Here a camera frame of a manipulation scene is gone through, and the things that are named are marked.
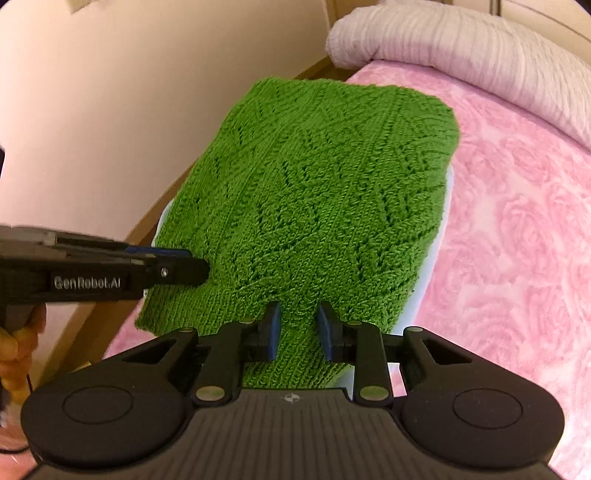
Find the white round bedside table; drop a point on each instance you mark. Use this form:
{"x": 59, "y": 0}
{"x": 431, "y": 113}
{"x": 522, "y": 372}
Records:
{"x": 417, "y": 277}

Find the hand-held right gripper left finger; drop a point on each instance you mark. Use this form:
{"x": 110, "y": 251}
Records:
{"x": 274, "y": 332}

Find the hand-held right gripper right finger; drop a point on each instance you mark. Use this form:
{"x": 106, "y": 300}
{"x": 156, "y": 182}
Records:
{"x": 325, "y": 332}

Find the green knit sweater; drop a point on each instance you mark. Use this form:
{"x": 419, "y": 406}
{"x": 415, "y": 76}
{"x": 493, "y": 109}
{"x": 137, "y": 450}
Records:
{"x": 314, "y": 184}

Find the cream wardrobe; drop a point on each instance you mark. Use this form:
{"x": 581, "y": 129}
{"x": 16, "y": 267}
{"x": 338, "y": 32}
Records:
{"x": 531, "y": 5}

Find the pink floral blanket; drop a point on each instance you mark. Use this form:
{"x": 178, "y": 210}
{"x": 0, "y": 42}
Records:
{"x": 508, "y": 277}

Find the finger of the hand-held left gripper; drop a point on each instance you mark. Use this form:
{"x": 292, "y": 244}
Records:
{"x": 157, "y": 253}
{"x": 184, "y": 272}

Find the grey striped quilt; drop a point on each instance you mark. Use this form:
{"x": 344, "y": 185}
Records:
{"x": 461, "y": 41}

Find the person's left hand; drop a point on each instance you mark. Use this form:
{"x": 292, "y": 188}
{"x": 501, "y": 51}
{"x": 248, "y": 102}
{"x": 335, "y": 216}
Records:
{"x": 18, "y": 355}

